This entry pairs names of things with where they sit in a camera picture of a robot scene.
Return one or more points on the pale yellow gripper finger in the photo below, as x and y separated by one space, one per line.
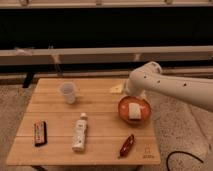
117 89

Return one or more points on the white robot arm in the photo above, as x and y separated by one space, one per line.
195 91

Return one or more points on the orange ceramic bowl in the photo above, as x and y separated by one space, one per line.
123 110

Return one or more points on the white sponge block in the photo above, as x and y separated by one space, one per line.
134 111

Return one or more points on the long grey beam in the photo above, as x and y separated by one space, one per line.
104 55

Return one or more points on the clear plastic cup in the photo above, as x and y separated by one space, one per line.
68 91

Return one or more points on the white plastic bottle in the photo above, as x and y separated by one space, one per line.
79 137

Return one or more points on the wooden table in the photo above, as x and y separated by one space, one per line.
106 130

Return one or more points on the black red candy bar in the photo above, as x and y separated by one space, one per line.
40 133

